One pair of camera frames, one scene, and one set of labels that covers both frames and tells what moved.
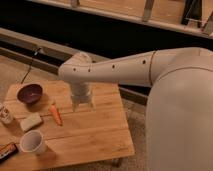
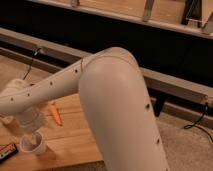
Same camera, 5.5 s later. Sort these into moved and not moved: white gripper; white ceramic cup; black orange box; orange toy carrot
Moved: white gripper
Not moved: black orange box; orange toy carrot; white ceramic cup
